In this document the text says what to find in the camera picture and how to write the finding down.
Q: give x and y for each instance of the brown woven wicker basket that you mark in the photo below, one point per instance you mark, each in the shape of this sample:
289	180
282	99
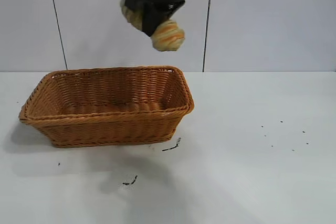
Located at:
105	129

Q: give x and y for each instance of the long striped twisted bread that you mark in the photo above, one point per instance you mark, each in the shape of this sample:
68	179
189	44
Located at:
168	36

